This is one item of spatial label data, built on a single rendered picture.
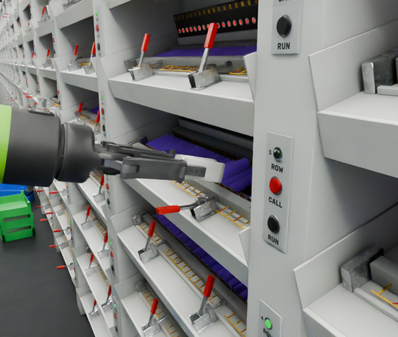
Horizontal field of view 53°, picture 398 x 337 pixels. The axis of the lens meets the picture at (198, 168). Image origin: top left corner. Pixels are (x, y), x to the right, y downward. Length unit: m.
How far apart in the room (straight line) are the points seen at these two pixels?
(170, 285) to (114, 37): 0.58
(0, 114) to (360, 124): 0.37
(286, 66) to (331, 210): 0.15
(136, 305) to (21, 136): 0.75
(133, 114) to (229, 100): 0.56
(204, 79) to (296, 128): 0.22
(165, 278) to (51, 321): 1.23
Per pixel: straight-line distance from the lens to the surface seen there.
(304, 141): 0.39
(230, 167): 0.61
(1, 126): 0.48
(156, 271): 0.89
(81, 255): 1.88
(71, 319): 2.01
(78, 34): 1.70
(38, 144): 0.48
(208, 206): 0.62
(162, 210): 0.59
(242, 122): 0.48
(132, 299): 1.17
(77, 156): 0.50
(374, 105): 0.36
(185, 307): 0.78
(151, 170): 0.51
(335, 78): 0.38
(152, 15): 1.04
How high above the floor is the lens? 1.14
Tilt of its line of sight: 15 degrees down
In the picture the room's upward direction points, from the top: straight up
